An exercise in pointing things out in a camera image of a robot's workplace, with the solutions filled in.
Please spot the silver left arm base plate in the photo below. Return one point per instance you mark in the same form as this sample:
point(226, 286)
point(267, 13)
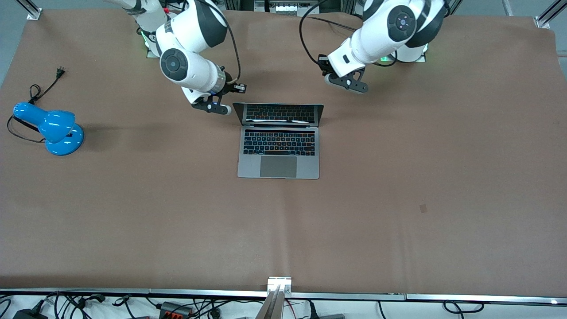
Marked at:
point(418, 58)

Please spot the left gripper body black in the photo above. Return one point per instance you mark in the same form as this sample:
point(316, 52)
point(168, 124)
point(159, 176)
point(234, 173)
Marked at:
point(324, 66)

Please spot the blue desk lamp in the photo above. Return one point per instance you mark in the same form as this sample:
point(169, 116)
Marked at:
point(55, 126)

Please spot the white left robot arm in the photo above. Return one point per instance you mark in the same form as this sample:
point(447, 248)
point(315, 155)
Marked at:
point(376, 44)

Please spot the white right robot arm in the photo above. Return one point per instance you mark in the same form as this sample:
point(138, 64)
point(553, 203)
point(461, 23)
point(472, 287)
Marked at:
point(190, 66)

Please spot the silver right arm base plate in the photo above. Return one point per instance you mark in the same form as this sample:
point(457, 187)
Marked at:
point(150, 52)

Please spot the white power strip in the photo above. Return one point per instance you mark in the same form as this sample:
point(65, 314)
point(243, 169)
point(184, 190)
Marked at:
point(288, 8)

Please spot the silver grey laptop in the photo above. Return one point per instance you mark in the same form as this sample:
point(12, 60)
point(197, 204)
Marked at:
point(279, 168)

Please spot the black power adapter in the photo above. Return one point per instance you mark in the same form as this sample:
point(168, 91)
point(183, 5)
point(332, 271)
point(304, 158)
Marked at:
point(24, 314)

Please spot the aluminium table edge rail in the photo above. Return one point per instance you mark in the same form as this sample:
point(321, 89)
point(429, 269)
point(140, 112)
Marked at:
point(133, 292)

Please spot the black orange connector box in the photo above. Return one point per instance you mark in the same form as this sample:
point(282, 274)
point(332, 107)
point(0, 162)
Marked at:
point(175, 309)

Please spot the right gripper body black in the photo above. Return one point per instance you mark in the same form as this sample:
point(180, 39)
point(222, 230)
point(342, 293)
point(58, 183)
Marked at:
point(230, 85)

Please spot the brown table cover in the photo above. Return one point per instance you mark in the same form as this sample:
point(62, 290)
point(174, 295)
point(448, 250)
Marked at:
point(133, 212)

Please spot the aluminium profile bar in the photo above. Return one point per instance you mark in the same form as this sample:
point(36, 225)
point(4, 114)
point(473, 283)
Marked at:
point(275, 301)

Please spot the aluminium corner bracket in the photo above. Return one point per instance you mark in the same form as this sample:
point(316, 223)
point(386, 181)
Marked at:
point(547, 17)
point(32, 11)

